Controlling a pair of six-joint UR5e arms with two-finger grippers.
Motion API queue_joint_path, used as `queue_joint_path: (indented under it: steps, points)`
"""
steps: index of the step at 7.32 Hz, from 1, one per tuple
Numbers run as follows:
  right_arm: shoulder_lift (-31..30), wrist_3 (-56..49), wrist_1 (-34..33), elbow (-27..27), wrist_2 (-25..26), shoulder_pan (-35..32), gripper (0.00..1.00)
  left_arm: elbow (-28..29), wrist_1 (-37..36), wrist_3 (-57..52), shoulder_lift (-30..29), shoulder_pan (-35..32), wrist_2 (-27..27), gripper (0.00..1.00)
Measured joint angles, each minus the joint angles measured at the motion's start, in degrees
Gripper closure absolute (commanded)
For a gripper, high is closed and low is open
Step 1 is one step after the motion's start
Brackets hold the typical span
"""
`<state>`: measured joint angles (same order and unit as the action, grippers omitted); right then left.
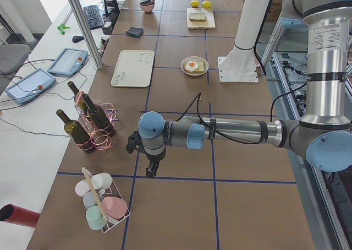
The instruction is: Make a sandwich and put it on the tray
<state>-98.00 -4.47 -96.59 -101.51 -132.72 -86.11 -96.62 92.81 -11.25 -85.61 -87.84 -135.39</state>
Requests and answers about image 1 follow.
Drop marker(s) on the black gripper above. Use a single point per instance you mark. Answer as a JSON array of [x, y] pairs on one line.
[[154, 158]]

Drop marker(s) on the white plate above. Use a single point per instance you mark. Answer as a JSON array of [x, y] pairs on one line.
[[194, 58]]

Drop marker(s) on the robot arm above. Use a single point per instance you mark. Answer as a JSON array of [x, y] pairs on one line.
[[321, 136]]

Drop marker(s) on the cream serving tray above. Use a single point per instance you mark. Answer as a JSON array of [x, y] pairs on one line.
[[133, 69]]

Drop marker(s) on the white cup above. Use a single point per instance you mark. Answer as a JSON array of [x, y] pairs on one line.
[[101, 180]]

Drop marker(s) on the pink cup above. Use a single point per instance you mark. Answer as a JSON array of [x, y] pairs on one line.
[[115, 207]]

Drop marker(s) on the grey cup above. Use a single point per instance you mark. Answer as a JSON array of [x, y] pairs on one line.
[[89, 200]]

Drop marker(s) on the lilac cup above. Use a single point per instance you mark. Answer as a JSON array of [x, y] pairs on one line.
[[81, 188]]

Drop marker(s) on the mint green cup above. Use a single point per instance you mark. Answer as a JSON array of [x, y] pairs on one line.
[[94, 218]]

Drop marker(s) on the green wine bottle middle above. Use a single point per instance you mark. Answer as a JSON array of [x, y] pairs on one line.
[[98, 115]]

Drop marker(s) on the green wine bottle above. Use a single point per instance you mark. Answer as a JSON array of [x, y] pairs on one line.
[[75, 91], [98, 115], [78, 134]]

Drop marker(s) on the green wine bottle front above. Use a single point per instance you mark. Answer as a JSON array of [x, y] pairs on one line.
[[78, 134]]

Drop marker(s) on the green wine bottle back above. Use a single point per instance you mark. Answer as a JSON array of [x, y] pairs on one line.
[[75, 91]]

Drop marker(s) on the bread slice with egg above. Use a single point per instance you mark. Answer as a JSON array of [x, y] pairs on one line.
[[194, 67]]

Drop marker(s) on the far teach pendant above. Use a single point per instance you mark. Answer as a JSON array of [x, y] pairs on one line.
[[68, 62]]

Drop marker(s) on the teach pendant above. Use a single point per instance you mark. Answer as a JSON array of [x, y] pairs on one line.
[[68, 62], [31, 86]]

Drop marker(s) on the folded grey cloth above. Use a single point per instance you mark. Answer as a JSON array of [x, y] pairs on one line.
[[134, 32]]

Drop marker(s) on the near teach pendant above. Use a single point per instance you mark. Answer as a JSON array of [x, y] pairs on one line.
[[31, 86]]

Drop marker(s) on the red cylinder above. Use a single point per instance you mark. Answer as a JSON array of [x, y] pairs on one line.
[[20, 216]]

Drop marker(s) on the black computer mouse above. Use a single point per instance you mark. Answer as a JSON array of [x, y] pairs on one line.
[[77, 38]]

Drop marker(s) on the wooden cutting board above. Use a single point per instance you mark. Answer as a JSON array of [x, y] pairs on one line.
[[208, 24]]

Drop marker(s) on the pink bowl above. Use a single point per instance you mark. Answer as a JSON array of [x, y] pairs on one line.
[[148, 8]]

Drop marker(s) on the black keyboard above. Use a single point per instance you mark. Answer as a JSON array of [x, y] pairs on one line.
[[93, 16]]

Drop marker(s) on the green clamp tool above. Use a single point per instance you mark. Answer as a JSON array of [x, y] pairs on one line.
[[62, 28]]

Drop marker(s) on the metal scoop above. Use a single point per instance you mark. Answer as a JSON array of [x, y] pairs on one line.
[[146, 2]]

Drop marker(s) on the left yellow lemon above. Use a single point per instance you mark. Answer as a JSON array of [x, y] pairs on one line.
[[194, 3]]

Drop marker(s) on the grey office chair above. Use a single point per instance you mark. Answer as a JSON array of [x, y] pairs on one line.
[[12, 57]]

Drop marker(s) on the white wire cup rack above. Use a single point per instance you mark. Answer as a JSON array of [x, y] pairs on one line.
[[99, 195]]

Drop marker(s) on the copper wire bottle rack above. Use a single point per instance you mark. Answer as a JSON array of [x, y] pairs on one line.
[[100, 137]]

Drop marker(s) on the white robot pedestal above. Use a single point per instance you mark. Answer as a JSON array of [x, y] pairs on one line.
[[240, 65]]

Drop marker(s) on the aluminium frame post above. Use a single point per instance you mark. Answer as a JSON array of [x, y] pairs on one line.
[[86, 32]]

